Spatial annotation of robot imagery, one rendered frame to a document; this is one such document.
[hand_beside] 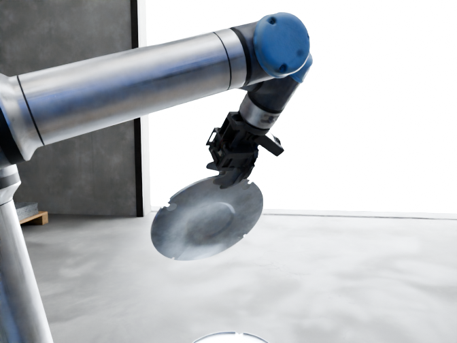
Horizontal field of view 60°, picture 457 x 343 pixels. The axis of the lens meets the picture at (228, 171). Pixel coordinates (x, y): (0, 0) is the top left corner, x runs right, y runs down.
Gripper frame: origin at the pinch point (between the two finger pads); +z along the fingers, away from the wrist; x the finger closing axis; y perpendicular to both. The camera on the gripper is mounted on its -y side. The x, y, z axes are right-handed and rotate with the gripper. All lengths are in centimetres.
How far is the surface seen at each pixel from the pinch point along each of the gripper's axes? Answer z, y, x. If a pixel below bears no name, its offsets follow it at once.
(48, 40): 217, -29, -365
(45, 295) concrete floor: 192, 16, -63
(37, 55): 235, -19, -360
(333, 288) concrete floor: 129, -140, -1
